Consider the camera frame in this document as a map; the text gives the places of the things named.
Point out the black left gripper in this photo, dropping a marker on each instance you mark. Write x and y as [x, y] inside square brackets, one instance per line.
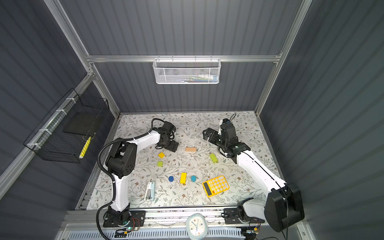
[173, 146]

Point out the long yellow block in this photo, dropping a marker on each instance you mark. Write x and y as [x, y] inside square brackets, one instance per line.
[183, 178]

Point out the long green block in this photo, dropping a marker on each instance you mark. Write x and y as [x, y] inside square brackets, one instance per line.
[213, 158]

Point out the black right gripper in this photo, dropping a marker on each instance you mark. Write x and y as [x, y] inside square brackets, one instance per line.
[215, 134]

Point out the yellow green marker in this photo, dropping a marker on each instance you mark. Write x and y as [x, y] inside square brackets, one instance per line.
[85, 148]

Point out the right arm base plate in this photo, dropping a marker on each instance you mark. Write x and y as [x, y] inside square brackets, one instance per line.
[238, 216]

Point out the black wire basket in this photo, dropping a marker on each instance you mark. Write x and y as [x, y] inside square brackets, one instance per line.
[62, 137]

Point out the white stapler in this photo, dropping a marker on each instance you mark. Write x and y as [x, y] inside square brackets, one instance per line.
[150, 191]

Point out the yellow calculator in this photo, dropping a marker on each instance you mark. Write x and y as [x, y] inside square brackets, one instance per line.
[215, 186]

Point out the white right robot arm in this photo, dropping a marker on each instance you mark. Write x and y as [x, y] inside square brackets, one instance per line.
[283, 206]

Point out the white wire basket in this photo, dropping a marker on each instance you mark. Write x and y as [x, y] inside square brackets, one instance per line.
[187, 73]

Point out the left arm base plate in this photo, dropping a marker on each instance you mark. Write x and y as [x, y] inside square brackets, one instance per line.
[114, 219]

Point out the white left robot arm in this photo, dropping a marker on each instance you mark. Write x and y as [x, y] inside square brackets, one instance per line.
[121, 159]

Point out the white analog clock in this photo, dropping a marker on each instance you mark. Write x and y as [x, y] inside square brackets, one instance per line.
[197, 227]

